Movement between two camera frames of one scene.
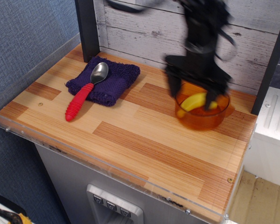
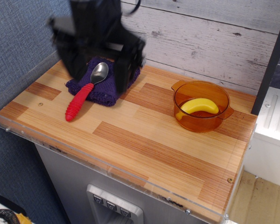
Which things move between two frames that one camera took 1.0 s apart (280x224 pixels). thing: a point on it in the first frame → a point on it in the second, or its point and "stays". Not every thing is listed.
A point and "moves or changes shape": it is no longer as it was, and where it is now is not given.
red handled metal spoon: (98, 73) stays
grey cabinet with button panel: (90, 194) stays
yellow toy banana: (194, 101) moves or changes shape
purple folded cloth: (105, 91) stays
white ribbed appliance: (273, 121) stays
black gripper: (199, 63) → (96, 25)
